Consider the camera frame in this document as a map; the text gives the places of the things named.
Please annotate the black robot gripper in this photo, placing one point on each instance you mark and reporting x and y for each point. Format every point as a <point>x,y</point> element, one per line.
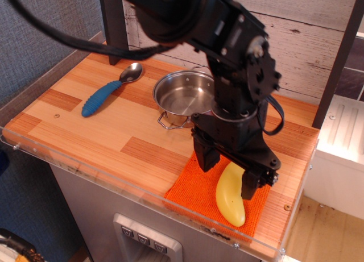
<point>240,139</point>

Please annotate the yellow plastic banana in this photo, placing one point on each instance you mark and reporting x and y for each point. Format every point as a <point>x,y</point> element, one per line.
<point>228,195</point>

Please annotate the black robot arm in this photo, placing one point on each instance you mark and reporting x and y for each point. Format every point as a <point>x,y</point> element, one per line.
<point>244,73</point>

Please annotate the stainless steel pot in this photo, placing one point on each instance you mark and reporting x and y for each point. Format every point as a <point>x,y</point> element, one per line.
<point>182,93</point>

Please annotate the orange knitted cloth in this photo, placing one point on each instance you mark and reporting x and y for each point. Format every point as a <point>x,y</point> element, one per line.
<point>193,195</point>

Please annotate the clear acrylic table guard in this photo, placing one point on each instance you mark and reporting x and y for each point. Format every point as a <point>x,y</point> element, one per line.
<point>144,163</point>

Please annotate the grey dispenser button panel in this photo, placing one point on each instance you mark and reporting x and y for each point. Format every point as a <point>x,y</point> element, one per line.
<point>139,242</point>

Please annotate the yellow object bottom corner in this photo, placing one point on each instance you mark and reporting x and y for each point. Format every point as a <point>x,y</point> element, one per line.
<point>21,258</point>

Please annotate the blue handled metal spoon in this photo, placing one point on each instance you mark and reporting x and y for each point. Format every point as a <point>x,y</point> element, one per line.
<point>132,73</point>

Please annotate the dark right shelf post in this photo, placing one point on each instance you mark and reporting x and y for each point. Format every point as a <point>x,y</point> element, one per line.
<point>339,63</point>

